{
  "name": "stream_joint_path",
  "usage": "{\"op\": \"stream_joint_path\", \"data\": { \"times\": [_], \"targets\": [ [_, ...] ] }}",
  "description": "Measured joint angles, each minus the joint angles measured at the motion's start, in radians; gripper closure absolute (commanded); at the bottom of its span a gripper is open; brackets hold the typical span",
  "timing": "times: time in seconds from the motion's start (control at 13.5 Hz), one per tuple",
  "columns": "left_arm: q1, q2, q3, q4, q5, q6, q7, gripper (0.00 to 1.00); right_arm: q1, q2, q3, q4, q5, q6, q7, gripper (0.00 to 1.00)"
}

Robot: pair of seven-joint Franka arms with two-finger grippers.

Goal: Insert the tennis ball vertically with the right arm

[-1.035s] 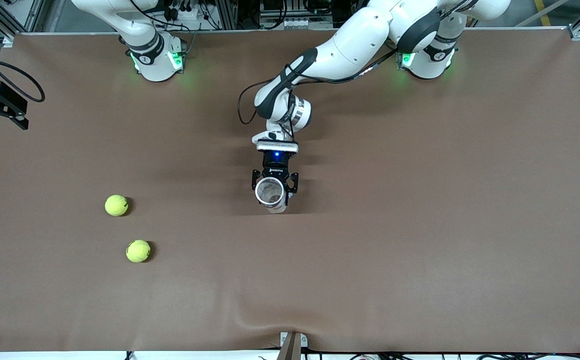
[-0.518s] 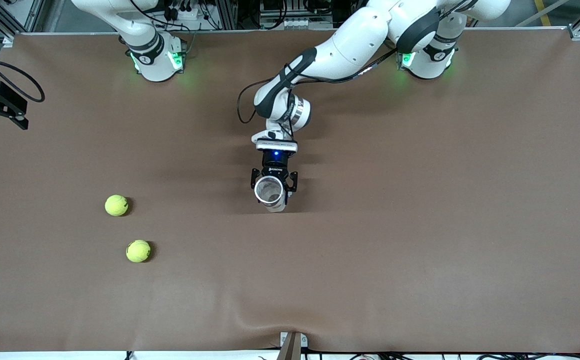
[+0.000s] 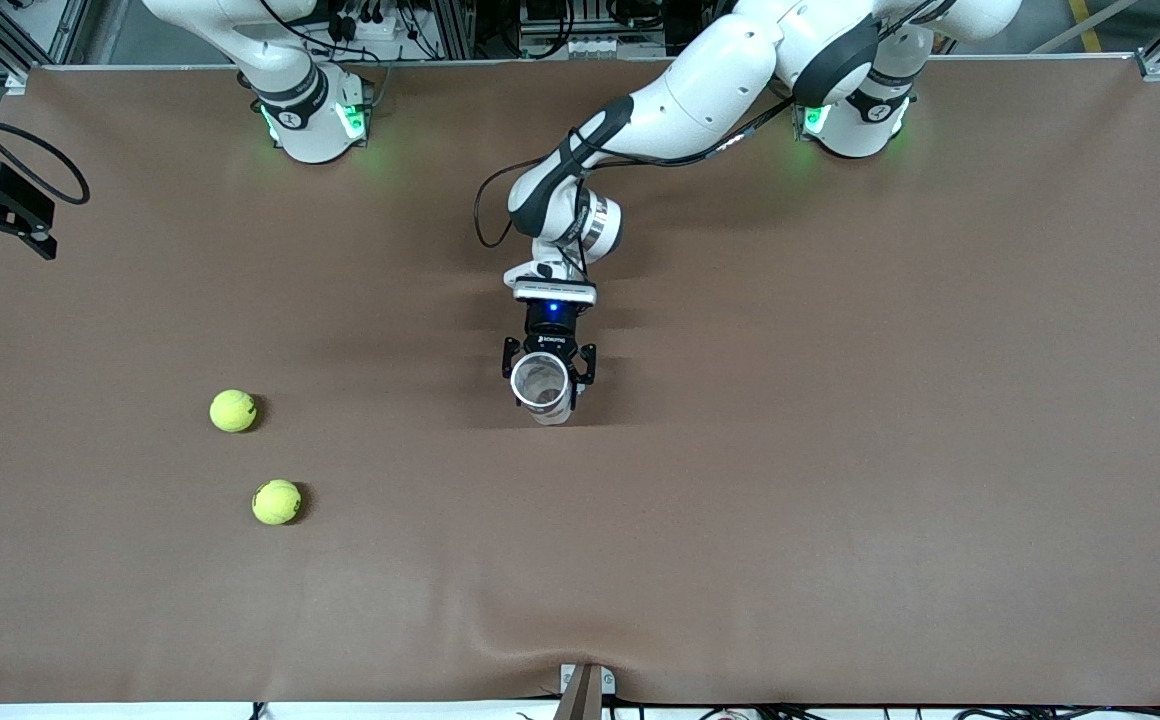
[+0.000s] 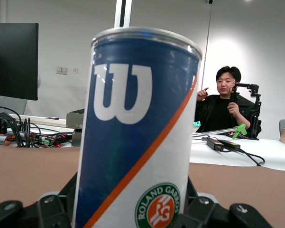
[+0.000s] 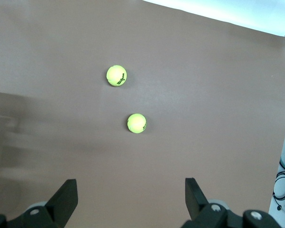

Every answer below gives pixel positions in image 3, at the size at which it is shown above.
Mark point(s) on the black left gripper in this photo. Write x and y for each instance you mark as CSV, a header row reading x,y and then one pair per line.
x,y
549,339

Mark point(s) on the Wilson tennis ball can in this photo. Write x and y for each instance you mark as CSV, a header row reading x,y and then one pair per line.
x,y
540,385

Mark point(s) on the yellow tennis ball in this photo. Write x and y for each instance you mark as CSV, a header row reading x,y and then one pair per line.
x,y
233,410
276,502

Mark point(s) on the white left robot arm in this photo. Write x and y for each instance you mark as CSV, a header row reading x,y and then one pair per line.
x,y
720,90

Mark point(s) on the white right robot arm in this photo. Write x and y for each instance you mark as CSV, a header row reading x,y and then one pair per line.
x,y
300,110

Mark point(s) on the brown table mat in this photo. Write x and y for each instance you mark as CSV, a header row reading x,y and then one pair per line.
x,y
840,400

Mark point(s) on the white power strip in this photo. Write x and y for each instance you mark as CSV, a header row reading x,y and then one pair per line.
x,y
365,22

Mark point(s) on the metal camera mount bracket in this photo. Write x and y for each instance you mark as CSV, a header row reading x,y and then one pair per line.
x,y
585,690

